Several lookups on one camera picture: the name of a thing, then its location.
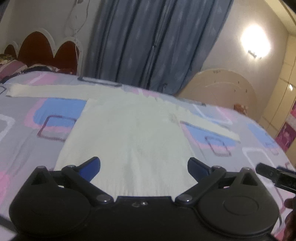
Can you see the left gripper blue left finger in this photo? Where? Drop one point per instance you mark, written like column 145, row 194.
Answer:
column 78, row 178

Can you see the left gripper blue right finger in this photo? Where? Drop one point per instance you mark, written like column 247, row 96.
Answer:
column 207, row 178

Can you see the blue-grey curtain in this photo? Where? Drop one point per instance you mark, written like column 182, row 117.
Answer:
column 154, row 45

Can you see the beige arched headboard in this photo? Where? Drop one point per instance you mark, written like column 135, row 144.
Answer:
column 222, row 88

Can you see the dark floral pillow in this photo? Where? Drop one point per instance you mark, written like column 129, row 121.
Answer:
column 41, row 67

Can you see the red white scalloped headboard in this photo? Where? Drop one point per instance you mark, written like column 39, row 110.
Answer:
column 39, row 47

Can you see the glowing wall lamp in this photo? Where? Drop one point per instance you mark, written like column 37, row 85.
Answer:
column 255, row 41

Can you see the right hand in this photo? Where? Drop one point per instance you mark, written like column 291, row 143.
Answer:
column 289, row 231

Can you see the cream knit sweater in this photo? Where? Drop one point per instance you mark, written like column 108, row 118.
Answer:
column 138, row 139

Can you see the striped pink pillow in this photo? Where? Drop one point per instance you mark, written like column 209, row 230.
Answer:
column 10, row 66

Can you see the patterned pink blue bedsheet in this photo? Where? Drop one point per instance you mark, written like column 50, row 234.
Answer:
column 34, row 130

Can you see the beige wardrobe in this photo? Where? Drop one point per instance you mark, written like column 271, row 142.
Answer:
column 278, row 118

